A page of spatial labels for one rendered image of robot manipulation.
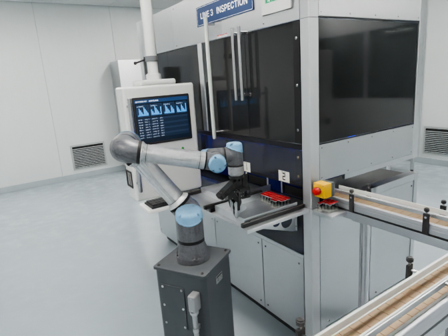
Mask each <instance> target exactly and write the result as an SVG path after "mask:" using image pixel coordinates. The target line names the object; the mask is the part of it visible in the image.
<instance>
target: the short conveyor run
mask: <svg viewBox="0 0 448 336"><path fill-rule="evenodd" d="M367 187H368V188H366V191H362V190H359V189H354V188H350V187H346V186H342V185H339V189H336V188H335V192H336V193H335V194H334V196H332V197H329V198H326V199H325V200H327V199H331V200H335V201H338V209H342V210H344V211H347V215H345V216H343V217H345V218H348V219H352V220H354V221H358V222H360V223H364V224H366V225H370V226H372V227H376V228H379V229H382V230H385V231H388V232H391V233H394V234H397V235H401V236H404V237H407V238H410V239H413V240H416V241H419V242H422V243H425V244H428V245H432V246H434V247H438V248H440V249H444V250H446V251H448V217H447V216H448V211H447V206H445V204H446V203H447V201H446V200H444V199H442V200H441V203H442V205H440V209H437V208H434V207H429V206H426V205H420V204H417V203H412V202H409V201H404V200H400V199H396V198H392V197H387V196H384V195H379V194H376V193H372V192H371V189H370V187H371V184H370V183H368V184H367ZM342 189H343V190H342ZM344 190H345V191H344ZM357 193H358V194H357ZM360 194H361V195H360ZM365 195H366V196H365ZM373 197H374V198H373ZM376 198H377V199H376ZM381 199H382V200H381ZM384 200H385V201H384ZM389 201H390V202H389ZM392 202H393V203H392ZM397 203H398V204H397ZM400 204H401V205H400ZM405 205H406V206H405ZM408 206H409V207H408ZM413 207H414V208H413ZM416 208H417V209H416ZM420 209H422V210H420ZM423 210H424V211H423ZM431 212H433V213H431ZM436 213H438V214H436Z"/></svg>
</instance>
